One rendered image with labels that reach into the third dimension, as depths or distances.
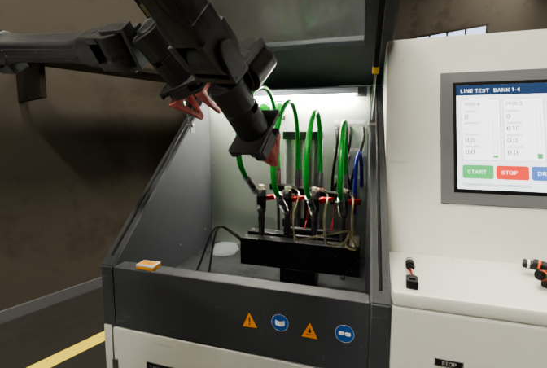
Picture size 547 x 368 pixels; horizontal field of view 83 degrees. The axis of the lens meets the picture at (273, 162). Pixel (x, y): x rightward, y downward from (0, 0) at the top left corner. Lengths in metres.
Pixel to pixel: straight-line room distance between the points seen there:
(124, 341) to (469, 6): 8.04
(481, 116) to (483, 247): 0.33
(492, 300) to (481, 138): 0.40
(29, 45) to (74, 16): 2.15
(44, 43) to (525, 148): 1.10
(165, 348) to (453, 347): 0.64
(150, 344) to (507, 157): 1.00
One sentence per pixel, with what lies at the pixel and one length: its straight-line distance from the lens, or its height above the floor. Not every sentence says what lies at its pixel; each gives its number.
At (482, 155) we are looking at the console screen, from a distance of 0.94.
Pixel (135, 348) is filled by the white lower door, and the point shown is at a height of 0.74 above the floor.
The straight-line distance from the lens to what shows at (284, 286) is 0.74.
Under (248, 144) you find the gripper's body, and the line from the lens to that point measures 0.52.
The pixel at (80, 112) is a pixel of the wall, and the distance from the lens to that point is 2.85.
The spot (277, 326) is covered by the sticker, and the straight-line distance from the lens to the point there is 0.76.
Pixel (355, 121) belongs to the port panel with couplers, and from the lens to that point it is 1.15.
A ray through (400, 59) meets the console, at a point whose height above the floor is 1.49.
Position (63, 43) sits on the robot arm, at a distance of 0.75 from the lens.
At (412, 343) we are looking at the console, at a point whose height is 0.88.
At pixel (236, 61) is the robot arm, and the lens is 0.45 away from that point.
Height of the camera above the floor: 1.29
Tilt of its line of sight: 6 degrees down
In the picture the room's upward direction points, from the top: straight up
